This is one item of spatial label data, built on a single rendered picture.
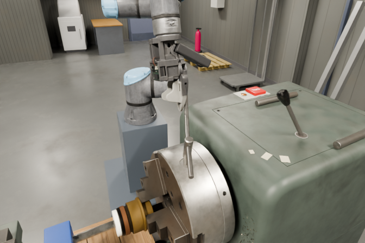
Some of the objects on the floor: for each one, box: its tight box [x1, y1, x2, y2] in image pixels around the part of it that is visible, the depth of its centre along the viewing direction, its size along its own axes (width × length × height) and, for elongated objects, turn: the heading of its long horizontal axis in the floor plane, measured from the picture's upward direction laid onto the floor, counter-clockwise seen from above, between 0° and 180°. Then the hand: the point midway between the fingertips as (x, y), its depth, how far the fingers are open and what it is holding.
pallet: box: [184, 53, 232, 71], centre depth 572 cm, size 112×77×10 cm
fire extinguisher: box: [194, 28, 202, 53], centre depth 652 cm, size 27×27×65 cm
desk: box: [91, 18, 124, 55], centre depth 691 cm, size 71×138×74 cm, turn 22°
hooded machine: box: [57, 0, 87, 53], centre depth 667 cm, size 75×61×134 cm
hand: (182, 106), depth 72 cm, fingers closed
